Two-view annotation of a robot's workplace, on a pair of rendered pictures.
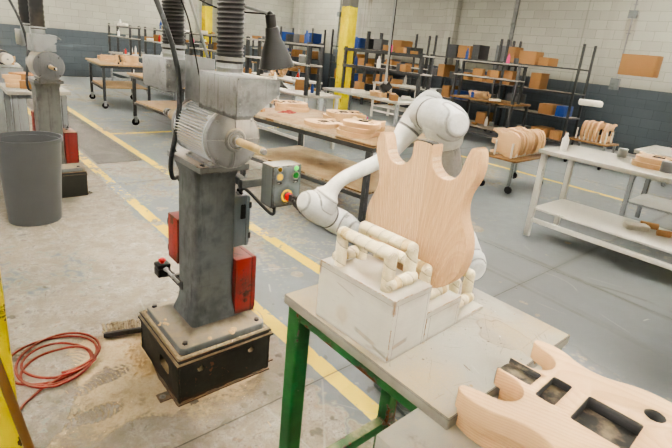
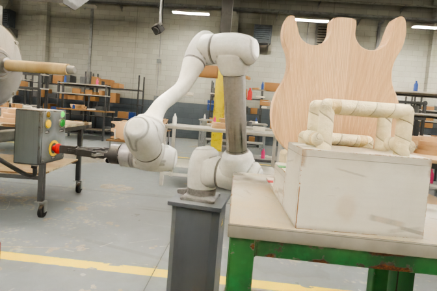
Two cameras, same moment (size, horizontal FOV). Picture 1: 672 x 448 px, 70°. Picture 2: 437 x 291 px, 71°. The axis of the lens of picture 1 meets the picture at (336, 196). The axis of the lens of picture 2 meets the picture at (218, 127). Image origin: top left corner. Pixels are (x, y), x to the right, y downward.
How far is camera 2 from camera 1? 1.16 m
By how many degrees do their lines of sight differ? 46
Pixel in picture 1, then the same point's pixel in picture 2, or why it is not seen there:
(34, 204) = not seen: outside the picture
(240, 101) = not seen: outside the picture
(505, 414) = not seen: outside the picture
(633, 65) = (205, 71)
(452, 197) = (381, 65)
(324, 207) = (159, 133)
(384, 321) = (417, 188)
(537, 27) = (105, 66)
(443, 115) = (246, 40)
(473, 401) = not seen: outside the picture
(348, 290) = (356, 172)
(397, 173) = (313, 54)
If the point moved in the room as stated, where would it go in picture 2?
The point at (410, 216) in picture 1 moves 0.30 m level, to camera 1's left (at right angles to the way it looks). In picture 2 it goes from (333, 95) to (268, 82)
